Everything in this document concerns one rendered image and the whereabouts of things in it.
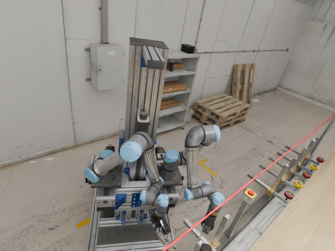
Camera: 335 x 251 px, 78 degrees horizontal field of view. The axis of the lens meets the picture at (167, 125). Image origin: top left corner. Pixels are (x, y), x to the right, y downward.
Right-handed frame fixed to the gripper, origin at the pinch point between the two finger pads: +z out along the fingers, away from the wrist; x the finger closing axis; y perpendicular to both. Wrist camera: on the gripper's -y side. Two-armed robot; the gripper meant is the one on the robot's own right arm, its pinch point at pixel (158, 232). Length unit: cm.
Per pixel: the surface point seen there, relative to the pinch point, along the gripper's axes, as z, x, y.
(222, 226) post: -22.0, -27.3, -30.2
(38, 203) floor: 87, 55, 145
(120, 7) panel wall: -124, -93, 230
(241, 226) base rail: 16, -72, -32
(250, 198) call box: -35, -52, -32
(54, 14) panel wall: -108, -9, 230
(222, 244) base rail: 16, -44, -31
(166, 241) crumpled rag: -1.1, 0.0, -9.3
